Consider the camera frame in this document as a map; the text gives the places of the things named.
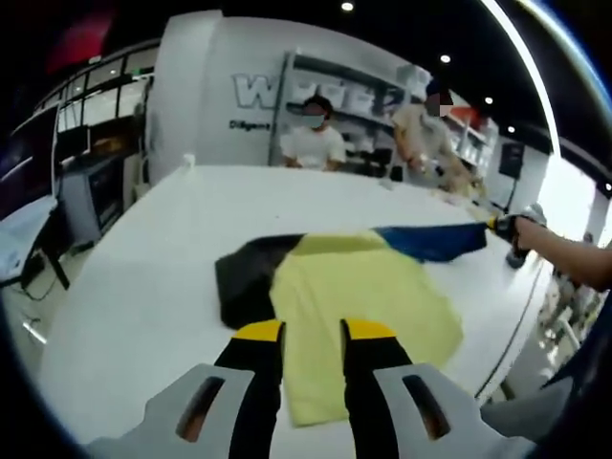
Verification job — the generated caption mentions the grey metal shelf rack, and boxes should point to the grey metal shelf rack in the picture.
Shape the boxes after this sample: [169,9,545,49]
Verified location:
[267,50,431,168]
[448,107,501,166]

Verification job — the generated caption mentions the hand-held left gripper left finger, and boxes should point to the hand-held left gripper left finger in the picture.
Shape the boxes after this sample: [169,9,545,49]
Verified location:
[88,319,287,459]

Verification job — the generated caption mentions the black speaker on stand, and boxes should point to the black speaker on stand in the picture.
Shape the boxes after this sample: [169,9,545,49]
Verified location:
[499,142,525,208]

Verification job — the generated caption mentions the white desk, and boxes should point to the white desk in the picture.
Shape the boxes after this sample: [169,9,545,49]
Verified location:
[0,198,61,288]

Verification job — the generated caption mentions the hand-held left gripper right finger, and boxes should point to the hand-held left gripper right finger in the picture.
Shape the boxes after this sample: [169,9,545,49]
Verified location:
[339,318,536,459]

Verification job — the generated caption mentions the grey cabinet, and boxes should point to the grey cabinet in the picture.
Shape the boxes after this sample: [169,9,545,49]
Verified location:
[60,155,128,245]

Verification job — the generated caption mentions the row of white storage boxes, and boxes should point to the row of white storage boxes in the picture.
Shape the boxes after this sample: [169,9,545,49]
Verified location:
[329,90,401,117]

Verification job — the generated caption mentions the thin black cable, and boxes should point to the thin black cable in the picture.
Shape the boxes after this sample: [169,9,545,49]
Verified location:
[475,281,536,399]

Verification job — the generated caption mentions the yellow blue black garment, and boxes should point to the yellow blue black garment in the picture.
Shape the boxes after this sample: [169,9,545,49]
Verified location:
[214,222,489,429]

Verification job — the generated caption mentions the grey mesh chair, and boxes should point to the grey mesh chair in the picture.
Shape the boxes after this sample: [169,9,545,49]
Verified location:
[480,380,582,444]

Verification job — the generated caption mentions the long ceiling light strip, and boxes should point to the long ceiling light strip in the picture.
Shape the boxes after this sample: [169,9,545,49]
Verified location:
[482,0,563,154]

